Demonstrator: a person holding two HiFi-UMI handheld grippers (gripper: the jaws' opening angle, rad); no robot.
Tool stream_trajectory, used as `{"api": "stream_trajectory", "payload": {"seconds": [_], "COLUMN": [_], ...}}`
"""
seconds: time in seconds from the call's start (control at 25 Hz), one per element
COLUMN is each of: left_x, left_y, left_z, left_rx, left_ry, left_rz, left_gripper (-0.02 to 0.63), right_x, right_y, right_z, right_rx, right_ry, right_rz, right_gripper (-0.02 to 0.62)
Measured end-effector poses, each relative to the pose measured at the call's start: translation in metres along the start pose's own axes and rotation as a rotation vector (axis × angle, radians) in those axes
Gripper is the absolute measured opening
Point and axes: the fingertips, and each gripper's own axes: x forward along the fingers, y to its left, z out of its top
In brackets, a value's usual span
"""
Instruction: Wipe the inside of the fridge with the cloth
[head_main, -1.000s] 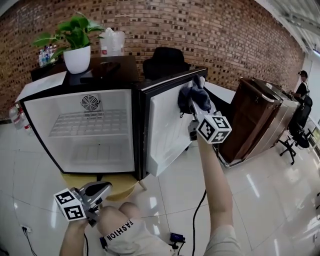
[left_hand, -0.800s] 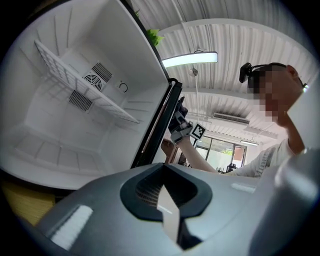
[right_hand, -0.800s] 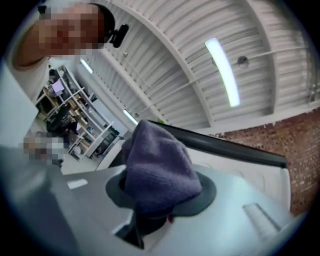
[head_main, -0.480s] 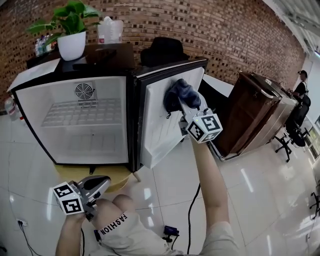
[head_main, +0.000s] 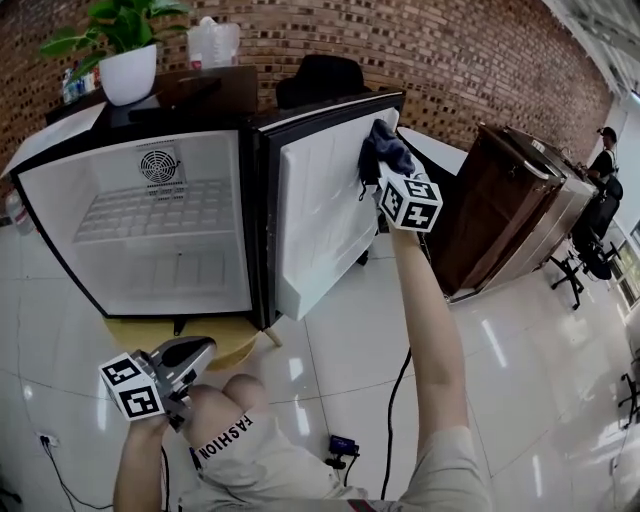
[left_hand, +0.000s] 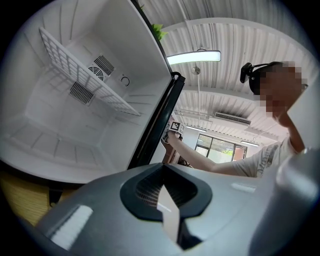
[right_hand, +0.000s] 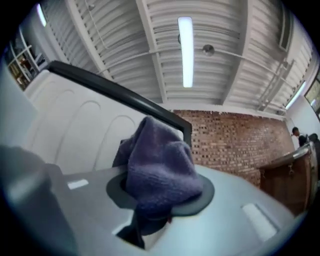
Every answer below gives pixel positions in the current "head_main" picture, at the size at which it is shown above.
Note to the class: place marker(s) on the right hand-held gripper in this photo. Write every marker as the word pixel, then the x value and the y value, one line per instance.
pixel 410 202

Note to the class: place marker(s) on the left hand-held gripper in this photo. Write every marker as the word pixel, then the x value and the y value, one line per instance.
pixel 150 385

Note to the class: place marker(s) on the dark grey cloth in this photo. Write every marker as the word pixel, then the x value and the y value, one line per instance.
pixel 387 145

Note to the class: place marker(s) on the black mini fridge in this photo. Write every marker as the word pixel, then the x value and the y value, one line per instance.
pixel 260 210

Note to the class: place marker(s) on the person's left forearm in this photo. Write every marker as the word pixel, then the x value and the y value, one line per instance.
pixel 137 470

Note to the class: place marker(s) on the person's right forearm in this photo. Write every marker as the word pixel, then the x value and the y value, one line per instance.
pixel 430 340

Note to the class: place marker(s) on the white table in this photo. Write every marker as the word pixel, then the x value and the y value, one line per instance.
pixel 435 150

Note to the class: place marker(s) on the round wooden stool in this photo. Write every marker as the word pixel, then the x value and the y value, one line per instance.
pixel 225 340

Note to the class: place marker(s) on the brown wooden cabinet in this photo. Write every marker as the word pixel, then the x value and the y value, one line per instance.
pixel 500 215

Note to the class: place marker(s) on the white power socket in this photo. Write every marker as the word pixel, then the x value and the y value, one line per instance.
pixel 48 440

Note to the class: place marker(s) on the person's leg in beige shorts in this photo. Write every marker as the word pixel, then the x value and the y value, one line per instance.
pixel 250 450

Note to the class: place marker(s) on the black office chair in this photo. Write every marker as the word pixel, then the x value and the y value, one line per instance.
pixel 592 235

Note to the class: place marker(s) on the small black device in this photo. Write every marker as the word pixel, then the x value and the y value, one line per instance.
pixel 342 446

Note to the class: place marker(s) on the clear plastic bottle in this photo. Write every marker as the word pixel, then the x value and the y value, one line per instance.
pixel 19 212

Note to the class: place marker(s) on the dark brown desk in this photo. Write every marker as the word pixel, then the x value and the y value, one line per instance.
pixel 200 87

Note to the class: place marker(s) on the clear plastic jug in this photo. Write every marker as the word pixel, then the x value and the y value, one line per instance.
pixel 212 45

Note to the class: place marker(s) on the black chair base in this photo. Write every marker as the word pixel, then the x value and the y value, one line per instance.
pixel 631 395

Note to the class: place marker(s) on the group of small bottles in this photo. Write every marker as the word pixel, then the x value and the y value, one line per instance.
pixel 80 85

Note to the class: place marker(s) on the green plant in white pot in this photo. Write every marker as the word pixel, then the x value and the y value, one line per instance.
pixel 127 70

